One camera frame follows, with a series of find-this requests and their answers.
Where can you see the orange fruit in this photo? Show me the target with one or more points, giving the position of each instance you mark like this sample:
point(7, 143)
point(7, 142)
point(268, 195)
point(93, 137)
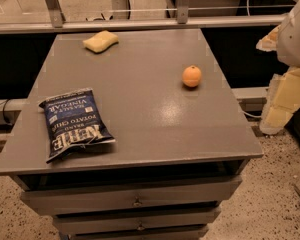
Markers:
point(191, 76)

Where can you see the blue potato chip bag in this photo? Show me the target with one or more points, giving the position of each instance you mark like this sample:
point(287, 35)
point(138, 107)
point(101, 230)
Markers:
point(73, 123)

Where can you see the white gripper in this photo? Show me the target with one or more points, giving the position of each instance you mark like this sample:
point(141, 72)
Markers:
point(296, 39)

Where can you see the yellow sponge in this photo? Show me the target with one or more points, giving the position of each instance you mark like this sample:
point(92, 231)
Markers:
point(101, 41)

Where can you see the metal railing frame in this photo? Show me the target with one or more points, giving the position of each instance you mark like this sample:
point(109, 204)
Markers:
point(60, 16)

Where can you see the grey drawer cabinet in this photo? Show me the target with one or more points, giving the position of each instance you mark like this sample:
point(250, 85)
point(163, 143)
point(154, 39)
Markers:
point(178, 151)

